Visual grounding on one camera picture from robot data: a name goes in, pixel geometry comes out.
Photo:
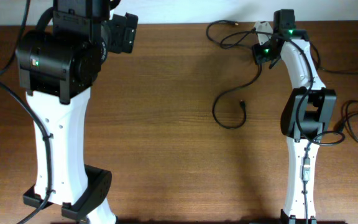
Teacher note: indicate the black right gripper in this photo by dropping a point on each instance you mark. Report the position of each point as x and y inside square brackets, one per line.
[260, 53]

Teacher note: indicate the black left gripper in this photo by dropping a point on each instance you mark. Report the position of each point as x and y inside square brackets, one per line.
[124, 35]

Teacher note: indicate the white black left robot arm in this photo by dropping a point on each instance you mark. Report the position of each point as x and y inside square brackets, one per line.
[59, 62]

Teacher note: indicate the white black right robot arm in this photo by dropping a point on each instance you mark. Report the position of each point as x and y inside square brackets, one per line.
[307, 113]

